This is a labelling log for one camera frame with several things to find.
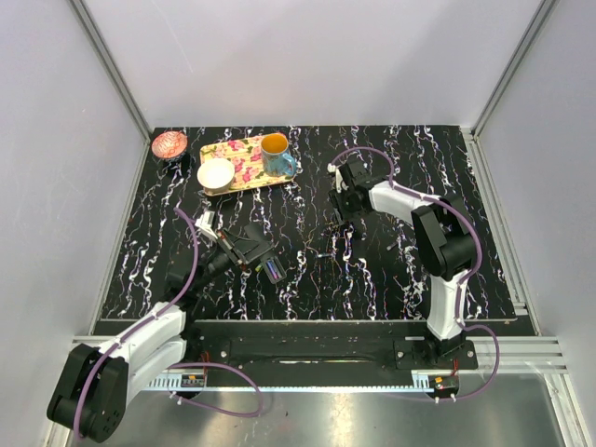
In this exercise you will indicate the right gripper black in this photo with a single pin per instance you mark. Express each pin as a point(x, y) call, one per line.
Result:
point(335, 197)

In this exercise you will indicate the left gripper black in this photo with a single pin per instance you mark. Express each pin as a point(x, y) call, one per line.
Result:
point(249, 249)

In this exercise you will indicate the black remote control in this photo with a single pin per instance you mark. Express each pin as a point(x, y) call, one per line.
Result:
point(260, 250)

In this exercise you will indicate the red orange battery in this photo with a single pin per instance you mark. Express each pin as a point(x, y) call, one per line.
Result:
point(271, 270)

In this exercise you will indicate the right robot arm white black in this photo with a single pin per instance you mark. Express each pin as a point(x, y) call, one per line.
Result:
point(446, 242)

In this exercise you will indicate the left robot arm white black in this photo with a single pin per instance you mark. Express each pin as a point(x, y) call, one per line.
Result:
point(97, 383)

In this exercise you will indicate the blue mug orange inside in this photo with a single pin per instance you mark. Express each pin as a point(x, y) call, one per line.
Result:
point(277, 160)

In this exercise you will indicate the white small bowl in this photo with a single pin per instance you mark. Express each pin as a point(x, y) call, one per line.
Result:
point(216, 176)

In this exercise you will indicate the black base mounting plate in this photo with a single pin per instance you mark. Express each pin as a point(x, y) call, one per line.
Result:
point(303, 354)

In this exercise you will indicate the floral yellow tray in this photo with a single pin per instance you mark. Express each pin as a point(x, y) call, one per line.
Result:
point(245, 154)

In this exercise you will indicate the red patterned bowl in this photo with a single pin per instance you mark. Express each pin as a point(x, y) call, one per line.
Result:
point(169, 145)

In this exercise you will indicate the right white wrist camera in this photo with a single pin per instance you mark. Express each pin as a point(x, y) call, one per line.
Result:
point(337, 177)

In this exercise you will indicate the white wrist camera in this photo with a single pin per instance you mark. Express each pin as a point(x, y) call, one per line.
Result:
point(204, 225)
point(337, 177)

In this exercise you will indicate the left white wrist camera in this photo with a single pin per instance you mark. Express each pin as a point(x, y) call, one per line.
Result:
point(204, 225)

